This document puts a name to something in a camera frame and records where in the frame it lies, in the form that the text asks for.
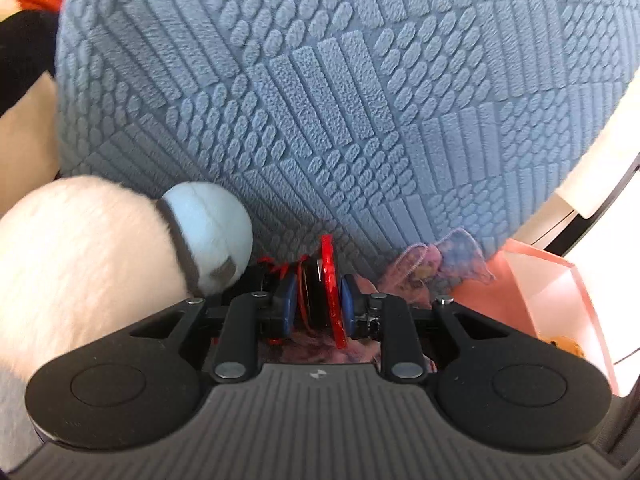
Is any striped beige black blanket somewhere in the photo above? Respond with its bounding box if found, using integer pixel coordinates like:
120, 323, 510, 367
0, 0, 63, 212

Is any purple floral ribbon scarf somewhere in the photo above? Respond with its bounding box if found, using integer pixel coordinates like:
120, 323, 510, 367
280, 229, 495, 365

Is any white plush blue cap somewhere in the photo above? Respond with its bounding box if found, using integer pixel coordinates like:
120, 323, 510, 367
1, 176, 253, 470

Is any brown teddy bear blue shirt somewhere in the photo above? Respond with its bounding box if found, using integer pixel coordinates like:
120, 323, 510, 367
544, 336, 585, 359

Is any pink storage box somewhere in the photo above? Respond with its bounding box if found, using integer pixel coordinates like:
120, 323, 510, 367
452, 238, 620, 394

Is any blue textured cushion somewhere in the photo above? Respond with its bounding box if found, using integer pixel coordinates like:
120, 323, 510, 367
56, 0, 639, 276

